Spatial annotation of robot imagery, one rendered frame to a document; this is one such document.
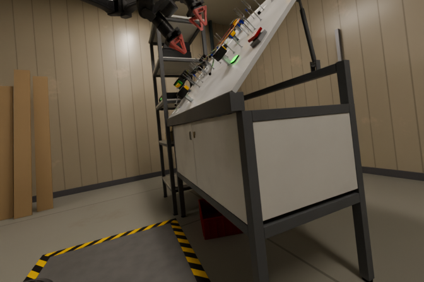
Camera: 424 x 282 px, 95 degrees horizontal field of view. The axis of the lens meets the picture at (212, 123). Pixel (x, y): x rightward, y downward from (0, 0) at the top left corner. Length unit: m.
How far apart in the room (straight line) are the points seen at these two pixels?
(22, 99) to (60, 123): 0.55
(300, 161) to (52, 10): 3.81
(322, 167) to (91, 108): 3.19
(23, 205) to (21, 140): 0.72
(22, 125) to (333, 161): 3.08
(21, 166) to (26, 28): 1.89
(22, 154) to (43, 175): 0.32
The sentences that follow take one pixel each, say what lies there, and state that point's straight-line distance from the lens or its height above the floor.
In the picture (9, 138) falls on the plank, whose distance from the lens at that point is 3.20.
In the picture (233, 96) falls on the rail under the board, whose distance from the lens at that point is 0.65.
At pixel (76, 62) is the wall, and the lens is 3.67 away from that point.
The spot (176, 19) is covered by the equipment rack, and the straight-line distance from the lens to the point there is 2.14.
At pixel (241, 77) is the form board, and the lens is 0.68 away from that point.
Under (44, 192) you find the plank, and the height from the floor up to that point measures 0.20.
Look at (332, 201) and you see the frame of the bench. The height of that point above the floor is 0.40.
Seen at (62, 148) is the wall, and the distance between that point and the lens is 3.51.
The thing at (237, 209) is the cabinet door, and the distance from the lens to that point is 0.81.
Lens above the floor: 0.76
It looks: 1 degrees up
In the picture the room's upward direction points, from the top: 6 degrees counter-clockwise
